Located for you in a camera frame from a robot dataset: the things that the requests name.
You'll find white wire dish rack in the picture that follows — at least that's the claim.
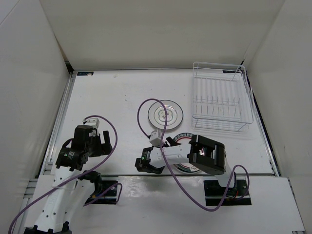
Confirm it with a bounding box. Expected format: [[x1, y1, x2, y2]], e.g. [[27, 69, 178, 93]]
[[192, 61, 254, 132]]

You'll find glass plate with green rim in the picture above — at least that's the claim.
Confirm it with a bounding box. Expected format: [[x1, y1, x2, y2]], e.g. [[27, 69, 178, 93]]
[[148, 100, 184, 130]]

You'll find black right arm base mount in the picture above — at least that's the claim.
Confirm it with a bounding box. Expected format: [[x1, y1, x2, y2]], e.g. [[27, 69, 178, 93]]
[[203, 179, 252, 206]]

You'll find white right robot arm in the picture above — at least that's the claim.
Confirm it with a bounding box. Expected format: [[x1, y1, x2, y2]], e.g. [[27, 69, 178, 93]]
[[135, 135, 237, 195]]

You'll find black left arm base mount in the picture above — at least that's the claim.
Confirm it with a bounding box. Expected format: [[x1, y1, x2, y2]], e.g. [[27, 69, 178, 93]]
[[84, 180, 121, 206]]

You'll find small blue label sticker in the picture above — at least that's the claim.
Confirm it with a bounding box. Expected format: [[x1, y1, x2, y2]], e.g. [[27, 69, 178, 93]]
[[77, 72, 94, 76]]

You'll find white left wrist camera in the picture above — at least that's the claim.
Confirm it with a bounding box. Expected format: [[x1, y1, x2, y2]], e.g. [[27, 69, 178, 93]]
[[83, 117, 100, 134]]

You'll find aluminium frame rail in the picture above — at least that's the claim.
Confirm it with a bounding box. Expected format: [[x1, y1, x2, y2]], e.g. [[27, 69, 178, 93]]
[[23, 62, 75, 229], [248, 67, 312, 234]]

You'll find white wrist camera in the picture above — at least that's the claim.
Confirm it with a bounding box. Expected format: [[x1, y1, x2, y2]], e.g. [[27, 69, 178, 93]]
[[83, 117, 100, 134], [149, 130, 162, 148]]

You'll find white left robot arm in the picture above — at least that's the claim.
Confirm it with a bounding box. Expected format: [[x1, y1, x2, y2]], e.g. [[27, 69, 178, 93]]
[[24, 124, 113, 234]]

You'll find white plate green red rim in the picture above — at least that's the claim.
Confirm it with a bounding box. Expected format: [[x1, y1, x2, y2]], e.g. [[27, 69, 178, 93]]
[[168, 133, 208, 173]]

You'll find aluminium frame rail left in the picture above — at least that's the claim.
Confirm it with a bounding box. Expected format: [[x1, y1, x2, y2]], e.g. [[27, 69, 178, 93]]
[[23, 62, 75, 229]]

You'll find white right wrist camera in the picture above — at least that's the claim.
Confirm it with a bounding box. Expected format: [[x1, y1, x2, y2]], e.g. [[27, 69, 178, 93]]
[[149, 130, 162, 148]]

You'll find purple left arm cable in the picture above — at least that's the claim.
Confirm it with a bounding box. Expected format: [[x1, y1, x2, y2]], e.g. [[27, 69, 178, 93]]
[[9, 115, 122, 234]]

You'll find aluminium frame rail right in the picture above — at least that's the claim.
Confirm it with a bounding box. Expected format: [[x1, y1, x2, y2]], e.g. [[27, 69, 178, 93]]
[[248, 67, 312, 234]]

